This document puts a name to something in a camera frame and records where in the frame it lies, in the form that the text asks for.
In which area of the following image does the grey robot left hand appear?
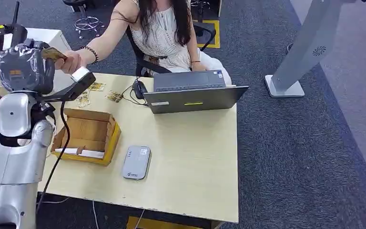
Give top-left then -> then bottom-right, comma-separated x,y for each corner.
0,38 -> 56,95

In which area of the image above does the person's right hand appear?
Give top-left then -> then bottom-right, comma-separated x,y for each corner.
55,50 -> 84,75

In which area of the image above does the person's left hand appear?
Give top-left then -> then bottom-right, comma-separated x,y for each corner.
191,62 -> 210,72

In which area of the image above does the gold patterned card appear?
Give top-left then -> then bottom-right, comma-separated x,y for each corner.
105,91 -> 124,104
75,90 -> 92,108
41,47 -> 68,62
88,82 -> 107,92

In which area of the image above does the grey laptop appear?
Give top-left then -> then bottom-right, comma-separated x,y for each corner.
142,70 -> 249,115

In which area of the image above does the chrome base stool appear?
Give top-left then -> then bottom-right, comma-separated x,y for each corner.
62,0 -> 106,40

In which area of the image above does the person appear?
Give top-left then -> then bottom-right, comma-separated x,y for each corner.
55,0 -> 233,86

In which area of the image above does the black office chair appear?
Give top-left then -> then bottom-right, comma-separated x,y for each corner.
125,21 -> 219,78

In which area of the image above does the black computer mouse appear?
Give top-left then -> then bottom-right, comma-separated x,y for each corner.
132,80 -> 148,100

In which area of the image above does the open cardboard box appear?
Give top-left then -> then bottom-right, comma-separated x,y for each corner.
51,108 -> 122,167

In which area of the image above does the white card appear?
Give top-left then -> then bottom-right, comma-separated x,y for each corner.
55,146 -> 105,159

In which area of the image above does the silver floor stand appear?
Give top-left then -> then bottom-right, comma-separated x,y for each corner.
264,0 -> 366,99

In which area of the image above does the yellow box under desk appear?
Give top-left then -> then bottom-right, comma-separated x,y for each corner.
126,216 -> 203,229

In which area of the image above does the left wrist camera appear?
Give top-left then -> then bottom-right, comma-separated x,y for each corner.
42,66 -> 97,103

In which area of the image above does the dark beaded bracelet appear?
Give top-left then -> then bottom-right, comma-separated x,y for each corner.
79,46 -> 99,65

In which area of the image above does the black mouse cable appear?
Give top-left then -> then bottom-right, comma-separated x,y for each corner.
121,84 -> 148,107

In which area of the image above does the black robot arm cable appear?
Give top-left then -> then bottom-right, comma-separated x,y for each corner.
36,100 -> 71,216

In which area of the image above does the white power cable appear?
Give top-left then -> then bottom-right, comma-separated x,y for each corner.
40,197 -> 70,205

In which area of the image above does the thin white hanging cable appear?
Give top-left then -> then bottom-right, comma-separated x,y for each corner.
92,201 -> 99,229
134,208 -> 146,229

